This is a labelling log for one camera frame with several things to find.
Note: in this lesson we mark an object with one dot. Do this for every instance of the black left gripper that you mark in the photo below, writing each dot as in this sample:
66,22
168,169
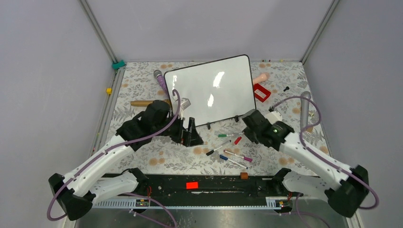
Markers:
190,137

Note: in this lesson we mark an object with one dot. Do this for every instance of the white black-framed whiteboard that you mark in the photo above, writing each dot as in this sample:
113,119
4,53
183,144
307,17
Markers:
217,90

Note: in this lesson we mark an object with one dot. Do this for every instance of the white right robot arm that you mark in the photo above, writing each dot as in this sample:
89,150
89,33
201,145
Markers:
344,188

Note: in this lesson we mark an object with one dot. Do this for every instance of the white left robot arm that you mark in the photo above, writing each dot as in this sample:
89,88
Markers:
78,190

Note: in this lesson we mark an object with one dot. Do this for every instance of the black whiteboard marker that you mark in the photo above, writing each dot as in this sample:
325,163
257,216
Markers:
218,147

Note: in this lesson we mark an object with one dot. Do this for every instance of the green whiteboard marker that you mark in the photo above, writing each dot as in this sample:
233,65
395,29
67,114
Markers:
230,135

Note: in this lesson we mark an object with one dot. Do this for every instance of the blue whiteboard marker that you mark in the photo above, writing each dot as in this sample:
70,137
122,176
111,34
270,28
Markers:
231,161

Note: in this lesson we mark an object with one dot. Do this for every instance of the pink whiteboard marker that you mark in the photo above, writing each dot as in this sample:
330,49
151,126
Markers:
240,156

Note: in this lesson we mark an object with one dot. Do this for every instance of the red whiteboard eraser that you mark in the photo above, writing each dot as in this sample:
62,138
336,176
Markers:
261,93

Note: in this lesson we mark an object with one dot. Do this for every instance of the small brown block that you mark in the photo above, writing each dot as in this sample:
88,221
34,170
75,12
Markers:
244,176

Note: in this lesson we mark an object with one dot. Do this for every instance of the wooden rolling pin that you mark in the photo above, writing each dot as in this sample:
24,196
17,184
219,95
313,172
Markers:
145,103

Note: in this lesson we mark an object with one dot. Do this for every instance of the purple toy microphone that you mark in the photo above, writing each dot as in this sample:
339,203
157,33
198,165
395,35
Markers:
161,81

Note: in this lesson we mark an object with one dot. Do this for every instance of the floral table mat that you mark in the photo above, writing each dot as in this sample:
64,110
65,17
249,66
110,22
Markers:
163,156

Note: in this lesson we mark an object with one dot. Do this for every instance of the teal corner clip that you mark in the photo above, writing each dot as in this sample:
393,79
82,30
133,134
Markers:
118,65

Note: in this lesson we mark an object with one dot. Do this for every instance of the grey toy microphone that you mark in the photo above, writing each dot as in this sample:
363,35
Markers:
304,114

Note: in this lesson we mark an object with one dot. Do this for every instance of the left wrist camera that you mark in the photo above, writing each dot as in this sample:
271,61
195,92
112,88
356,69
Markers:
185,103

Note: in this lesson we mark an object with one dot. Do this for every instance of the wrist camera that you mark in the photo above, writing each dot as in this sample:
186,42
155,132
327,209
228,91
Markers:
273,117
185,103

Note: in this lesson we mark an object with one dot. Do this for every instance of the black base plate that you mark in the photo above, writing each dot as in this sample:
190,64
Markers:
163,186

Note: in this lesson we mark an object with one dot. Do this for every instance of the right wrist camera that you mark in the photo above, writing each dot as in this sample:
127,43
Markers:
273,117

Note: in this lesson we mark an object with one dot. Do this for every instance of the pink toy handle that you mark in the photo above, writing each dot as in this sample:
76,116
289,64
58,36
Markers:
261,78

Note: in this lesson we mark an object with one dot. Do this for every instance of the white cable duct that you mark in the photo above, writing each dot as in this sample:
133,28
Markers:
204,201

